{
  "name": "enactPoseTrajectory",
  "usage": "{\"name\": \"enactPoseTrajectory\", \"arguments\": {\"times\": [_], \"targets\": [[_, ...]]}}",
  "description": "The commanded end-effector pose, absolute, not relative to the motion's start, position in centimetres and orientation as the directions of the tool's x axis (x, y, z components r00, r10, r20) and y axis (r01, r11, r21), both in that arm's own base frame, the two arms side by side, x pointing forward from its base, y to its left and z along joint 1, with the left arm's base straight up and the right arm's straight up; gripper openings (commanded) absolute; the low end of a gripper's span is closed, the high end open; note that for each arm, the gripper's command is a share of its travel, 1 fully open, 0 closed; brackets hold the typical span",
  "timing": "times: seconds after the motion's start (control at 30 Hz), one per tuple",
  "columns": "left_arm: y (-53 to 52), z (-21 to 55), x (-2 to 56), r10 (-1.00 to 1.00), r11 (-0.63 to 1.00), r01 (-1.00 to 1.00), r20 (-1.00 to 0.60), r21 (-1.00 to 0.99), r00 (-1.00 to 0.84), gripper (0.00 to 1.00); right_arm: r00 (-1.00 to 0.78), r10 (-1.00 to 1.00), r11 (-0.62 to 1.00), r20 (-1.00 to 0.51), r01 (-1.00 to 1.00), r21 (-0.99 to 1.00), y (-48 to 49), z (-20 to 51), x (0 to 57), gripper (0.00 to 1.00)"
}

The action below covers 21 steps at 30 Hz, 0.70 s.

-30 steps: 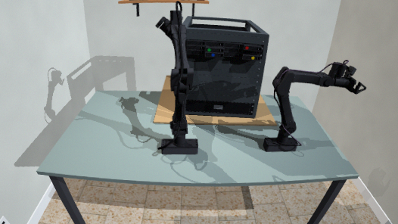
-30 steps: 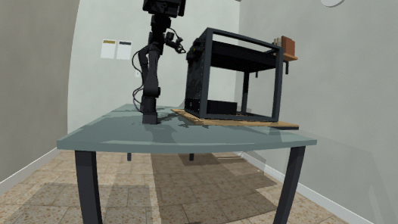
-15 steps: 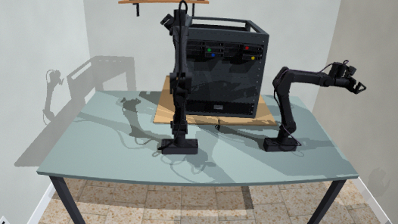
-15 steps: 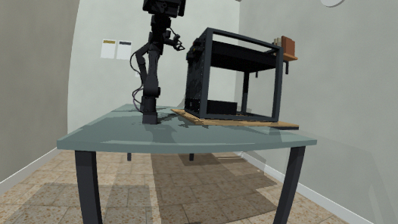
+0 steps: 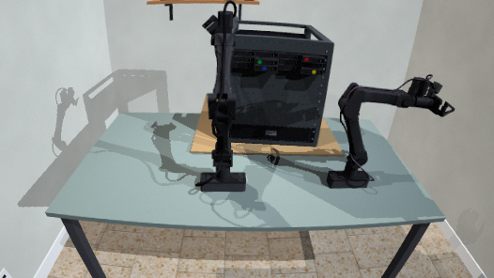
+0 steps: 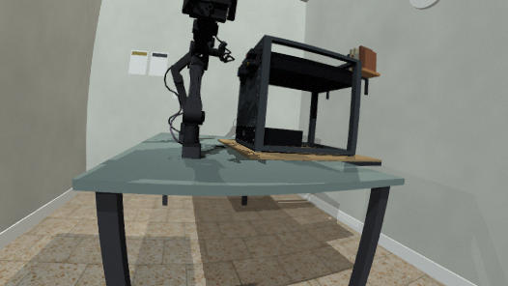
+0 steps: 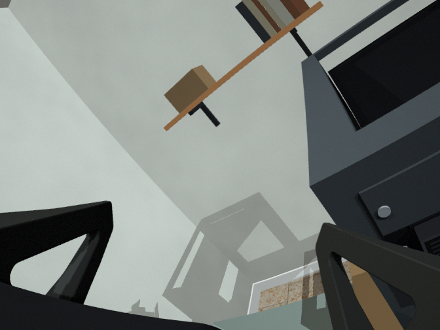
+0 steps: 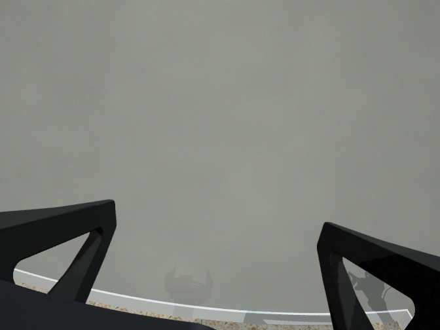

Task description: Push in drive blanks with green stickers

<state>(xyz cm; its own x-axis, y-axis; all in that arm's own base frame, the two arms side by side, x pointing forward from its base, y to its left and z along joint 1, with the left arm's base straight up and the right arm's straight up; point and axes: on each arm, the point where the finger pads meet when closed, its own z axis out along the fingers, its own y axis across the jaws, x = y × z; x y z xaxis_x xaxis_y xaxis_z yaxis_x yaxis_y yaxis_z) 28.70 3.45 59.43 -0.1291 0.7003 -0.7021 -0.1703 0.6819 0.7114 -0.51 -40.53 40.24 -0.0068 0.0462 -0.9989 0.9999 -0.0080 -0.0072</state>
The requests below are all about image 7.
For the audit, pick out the tan wooden board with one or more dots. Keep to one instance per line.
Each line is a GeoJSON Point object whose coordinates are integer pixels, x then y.
{"type": "Point", "coordinates": [372, 302]}

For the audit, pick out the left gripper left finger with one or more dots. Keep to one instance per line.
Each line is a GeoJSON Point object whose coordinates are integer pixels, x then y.
{"type": "Point", "coordinates": [24, 234]}

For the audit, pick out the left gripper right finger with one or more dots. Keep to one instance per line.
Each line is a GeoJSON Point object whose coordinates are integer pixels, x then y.
{"type": "Point", "coordinates": [412, 272]}

